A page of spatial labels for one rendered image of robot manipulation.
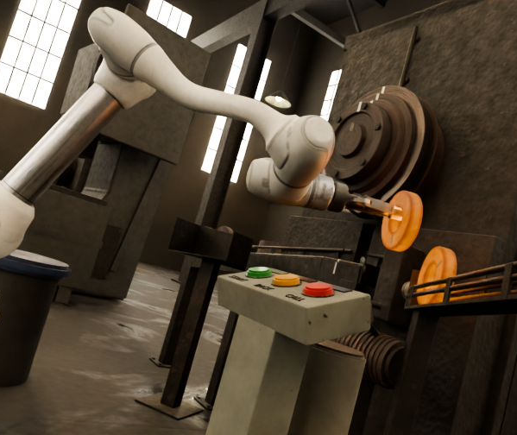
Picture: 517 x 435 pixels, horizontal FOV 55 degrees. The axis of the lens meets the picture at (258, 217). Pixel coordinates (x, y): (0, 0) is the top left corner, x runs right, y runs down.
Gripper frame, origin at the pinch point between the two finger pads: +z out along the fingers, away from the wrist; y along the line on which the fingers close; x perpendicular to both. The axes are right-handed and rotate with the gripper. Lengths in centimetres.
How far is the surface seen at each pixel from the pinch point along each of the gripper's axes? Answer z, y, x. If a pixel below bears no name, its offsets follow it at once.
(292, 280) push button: -38, 48, -22
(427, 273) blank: 8.7, 2.8, -13.3
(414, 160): 11.6, -22.6, 21.3
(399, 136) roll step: 6.7, -26.5, 28.6
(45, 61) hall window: -378, -958, 284
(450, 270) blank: 8.2, 13.5, -12.1
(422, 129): 12.1, -22.6, 31.5
